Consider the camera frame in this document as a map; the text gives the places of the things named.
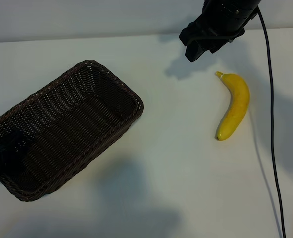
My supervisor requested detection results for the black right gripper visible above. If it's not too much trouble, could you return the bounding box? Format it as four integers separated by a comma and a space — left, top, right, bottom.
185, 23, 245, 63

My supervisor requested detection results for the yellow banana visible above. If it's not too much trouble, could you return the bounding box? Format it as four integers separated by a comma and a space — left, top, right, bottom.
215, 71, 251, 141

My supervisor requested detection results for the dark brown wicker basket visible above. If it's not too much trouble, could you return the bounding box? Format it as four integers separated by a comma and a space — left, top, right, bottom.
0, 59, 144, 202

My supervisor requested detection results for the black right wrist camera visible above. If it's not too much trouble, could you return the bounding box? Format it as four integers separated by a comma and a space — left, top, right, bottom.
178, 21, 204, 48

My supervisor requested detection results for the black cable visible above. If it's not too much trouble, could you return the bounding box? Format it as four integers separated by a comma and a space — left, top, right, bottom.
257, 7, 286, 238

